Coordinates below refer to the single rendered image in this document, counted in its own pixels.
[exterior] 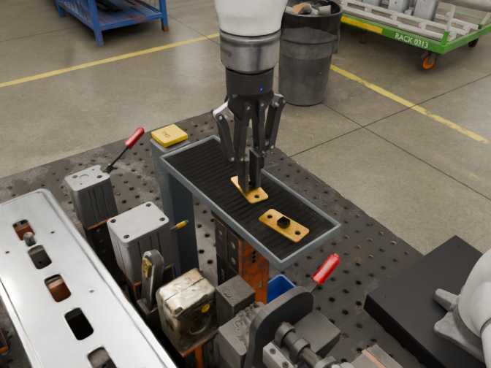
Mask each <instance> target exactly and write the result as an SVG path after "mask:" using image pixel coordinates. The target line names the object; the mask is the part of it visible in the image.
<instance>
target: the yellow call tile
mask: <svg viewBox="0 0 491 368"><path fill-rule="evenodd" d="M151 136H152V137H153V138H154V139H155V140H156V141H158V142H159V143H160V144H161V145H163V146H164V147H168V146H170V145H173V144H175V143H177V142H181V141H183V140H185V139H188V134H186V133H185V132H184V131H182V130H181V129H179V128H178V127H177V126H176V125H175V124H172V125H170V126H166V127H164V128H162V129H159V130H156V131H152V132H151Z"/></svg>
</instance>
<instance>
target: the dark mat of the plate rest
mask: <svg viewBox="0 0 491 368"><path fill-rule="evenodd" d="M164 160H165V161H166V162H168V163H169V164H170V165H171V166H173V167H174V168H175V169H176V170H177V171H178V172H180V173H181V174H182V175H183V176H184V177H185V178H186V179H187V180H188V181H190V182H191V183H192V184H193V185H195V186H196V187H197V188H198V189H199V190H200V191H201V192H203V194H204V195H206V196H207V197H208V198H209V199H210V200H212V201H213V202H214V203H215V204H217V205H218V206H219V207H220V208H221V209H222V210H223V211H224V212H225V213H226V214H228V215H229V216H230V217H231V218H232V219H234V220H235V221H236V222H237V223H238V224H240V225H241V226H242V227H243V228H244V229H245V230H246V231H247V232H248V233H249V234H251V235H252V236H253V237H254V238H256V239H257V240H258V241H259V242H260V243H262V244H263V245H264V246H265V247H266V248H267V249H268V250H269V251H270V252H271V253H273V254H274V255H275V256H276V257H278V258H279V259H280V260H283V259H285V258H286V257H288V256H290V255H291V254H293V253H294V252H296V251H297V250H299V249H300V248H302V247H304V246H306V245H307V244H308V243H310V242H312V241H314V240H315V239H316V238H318V237H320V236H321V235H323V234H325V233H326V232H328V231H329V230H331V229H333V228H334V227H336V226H335V225H334V224H333V223H331V222H329V221H328V220H327V219H326V218H324V217H323V216H321V215H320V214H318V213H317V212H316V211H315V210H313V209H312V208H310V207H309V206H308V205H306V204H305V203H303V202H301V201H300V200H299V199H298V198H296V197H295V196H293V195H292V194H290V193H289V192H288V191H286V190H285V189H284V188H282V187H280V185H278V184H277V183H275V182H274V181H272V180H271V179H270V178H269V177H267V176H266V175H264V174H262V173H261V184H260V187H261V189H262V190H263V191H264V192H265V193H266V194H267V195H268V198H267V199H265V200H262V201H260V202H257V203H254V204H251V203H249V202H248V200H247V199H246V198H245V197H244V195H242V194H241V192H240V191H239V190H238V189H237V187H236V186H235V185H234V183H233V182H232V181H231V178H232V177H236V176H237V174H236V173H235V171H234V161H233V162H230V161H229V160H228V159H227V157H226V156H225V155H224V154H223V150H222V146H221V143H220V142H218V141H217V140H215V139H212V140H209V141H207V142H204V143H202V144H200V145H197V146H195V147H192V148H189V149H188V150H184V151H183V152H180V153H177V154H175V155H173V156H170V157H168V158H165V159H164ZM270 209H273V210H276V211H277V212H279V213H281V214H282V215H285V216H286V217H287V218H290V219H292V220H293V221H295V222H297V223H299V224H300V225H302V226H304V227H305V228H307V229H308V230H309V233H308V234H307V235H306V236H304V237H303V238H302V239H301V240H300V241H299V242H293V241H291V240H290V239H288V238H286V237H285V236H283V235H282V234H279V233H278V232H276V231H275V230H273V229H271V228H270V227H268V226H266V225H264V224H263V223H261V222H260V221H259V217H261V216H262V215H263V214H265V213H266V212H267V211H268V210H270Z"/></svg>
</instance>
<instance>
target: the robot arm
mask: <svg viewBox="0 0 491 368"><path fill-rule="evenodd" d="M435 1H440V2H443V3H447V4H452V5H456V6H459V7H465V8H469V9H475V10H480V11H484V12H491V0H435ZM287 2H288V0H214V6H215V8H216V12H217V15H218V21H219V36H220V51H221V62H222V64H223V65H225V67H226V87H227V95H226V97H225V100H224V104H223V105H222V106H221V107H219V108H218V109H216V108H213V109H212V110H211V111H210V113H211V114H212V116H213V117H214V118H215V119H216V122H217V126H218V132H219V136H220V140H221V146H222V150H223V154H224V155H225V156H226V157H227V159H228V160H229V161H230V162H233V161H234V171H235V173H236V174H237V182H238V185H239V186H240V187H241V188H242V189H243V190H244V192H248V187H249V180H252V182H253V183H254V184H255V187H256V188H260V184H261V169H263V168H264V158H266V157H267V156H268V153H267V152H266V151H268V150H273V149H274V147H275V142H276V138H277V134H278V127H279V123H280V119H281V112H282V110H283V108H284V106H285V104H286V101H287V100H286V98H285V97H283V96H282V95H280V93H274V91H273V79H274V66H275V65H276V64H277V63H278V61H279V50H280V35H281V20H282V17H283V12H284V10H285V8H286V4H287ZM268 106H269V107H268ZM267 107H268V112H267V120H265V110H266V109H267ZM229 110H230V111H231V112H232V113H233V114H234V121H235V127H234V139H233V144H232V137H231V133H230V128H229V124H228V122H227V120H229V118H228V117H229V116H228V111H229ZM250 119H251V122H252V131H253V141H254V148H253V149H250V150H249V160H248V159H247V158H246V157H245V152H246V137H247V128H248V127H249V121H250ZM265 121H266V124H265V127H264V122H265ZM433 298H434V300H436V301H437V302H438V303H439V304H440V305H441V306H442V307H444V308H445V309H446V310H447V311H448V313H447V314H446V315H445V316H444V318H443V319H441V320H440V321H438V322H437V323H436V324H435V325H434V327H433V331H434V332H435V333H436V334H437V335H438V336H439V337H443V338H445V339H448V340H449V341H451V342H453V343H454V344H455V345H457V346H459V347H460V348H462V349H463V350H465V351H466V352H468V353H470V354H471V355H472V356H474V357H476V358H477V359H478V360H480V361H482V362H483V363H485V364H486V367H487V368H491V249H489V250H488V251H487V252H486V253H485V254H484V255H483V256H482V257H481V258H480V259H479V260H478V261H477V263H476V265H475V266H474V268H473V269H472V271H471V273H470V275H469V277H468V279H467V281H466V283H465V285H464V286H463V287H462V289H461V292H460V294H459V295H458V296H457V295H454V294H451V293H449V292H447V291H444V290H442V289H438V290H437V291H436V294H434V295H433Z"/></svg>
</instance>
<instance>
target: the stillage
mask: <svg viewBox="0 0 491 368"><path fill-rule="evenodd" d="M56 3H57V6H58V11H59V15H60V16H61V17H66V13H65V10H66V11H67V12H69V13H70V14H72V15H74V16H75V17H76V18H77V19H78V20H80V21H81V22H83V23H84V24H86V25H87V26H88V27H89V28H91V29H92V30H94V34H95V38H96V44H97V45H98V46H102V45H104V42H103V38H102V32H101V31H104V30H108V29H112V28H118V27H122V26H128V25H132V24H136V23H142V22H146V21H149V20H156V19H160V18H161V29H162V31H169V26H168V20H167V7H166V0H159V8H157V7H155V6H153V5H152V4H149V3H148V2H146V1H145V0H144V1H143V0H56Z"/></svg>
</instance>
